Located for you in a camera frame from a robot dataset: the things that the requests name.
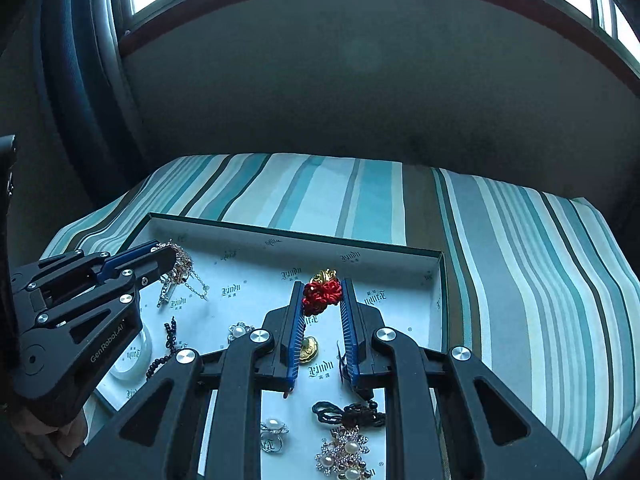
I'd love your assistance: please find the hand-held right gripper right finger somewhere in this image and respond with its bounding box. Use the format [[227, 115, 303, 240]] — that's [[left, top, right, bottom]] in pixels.
[[339, 277, 588, 480]]

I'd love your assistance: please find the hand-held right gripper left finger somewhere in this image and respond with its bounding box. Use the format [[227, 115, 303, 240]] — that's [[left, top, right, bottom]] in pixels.
[[65, 280, 307, 480]]

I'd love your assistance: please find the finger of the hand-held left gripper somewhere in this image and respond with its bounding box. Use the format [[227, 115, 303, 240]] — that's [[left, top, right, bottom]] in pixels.
[[10, 240, 162, 306], [30, 248, 177, 333]]

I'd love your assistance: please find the gold chain necklace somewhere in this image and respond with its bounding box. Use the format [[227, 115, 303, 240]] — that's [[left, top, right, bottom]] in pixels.
[[156, 241, 212, 309]]

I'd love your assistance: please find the red knot pendant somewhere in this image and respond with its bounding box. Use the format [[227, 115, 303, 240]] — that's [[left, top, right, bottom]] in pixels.
[[301, 267, 347, 317]]

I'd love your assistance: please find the small pearl brooch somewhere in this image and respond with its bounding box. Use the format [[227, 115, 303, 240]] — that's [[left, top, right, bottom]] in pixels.
[[227, 321, 257, 344]]

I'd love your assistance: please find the dark red bead necklace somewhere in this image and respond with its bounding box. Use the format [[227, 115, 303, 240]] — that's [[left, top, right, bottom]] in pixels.
[[145, 316, 182, 382]]

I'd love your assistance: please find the black gourd pendant with cord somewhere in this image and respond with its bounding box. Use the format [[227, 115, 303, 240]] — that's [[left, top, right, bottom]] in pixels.
[[312, 399, 387, 431]]

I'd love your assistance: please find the dark green jewelry box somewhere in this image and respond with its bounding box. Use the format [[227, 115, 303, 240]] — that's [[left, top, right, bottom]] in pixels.
[[85, 212, 448, 480]]

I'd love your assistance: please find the pearl ring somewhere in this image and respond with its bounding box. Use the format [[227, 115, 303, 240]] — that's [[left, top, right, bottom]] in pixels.
[[260, 417, 290, 455]]

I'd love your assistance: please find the person's left hand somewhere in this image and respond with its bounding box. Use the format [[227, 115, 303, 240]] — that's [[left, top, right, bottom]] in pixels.
[[47, 407, 90, 458]]

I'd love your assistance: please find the white bangle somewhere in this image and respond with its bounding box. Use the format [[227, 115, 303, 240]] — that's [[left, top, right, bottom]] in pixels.
[[111, 329, 154, 387]]

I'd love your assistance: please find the pearl flower brooch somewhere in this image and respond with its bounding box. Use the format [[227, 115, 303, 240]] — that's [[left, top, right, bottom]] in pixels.
[[315, 425, 377, 480]]

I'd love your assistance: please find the striped cloth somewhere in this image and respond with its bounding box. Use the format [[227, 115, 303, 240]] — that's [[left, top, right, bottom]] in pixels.
[[42, 152, 628, 472]]

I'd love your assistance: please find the dark curtain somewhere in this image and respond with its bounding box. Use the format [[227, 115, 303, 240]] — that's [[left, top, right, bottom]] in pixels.
[[30, 0, 147, 201]]

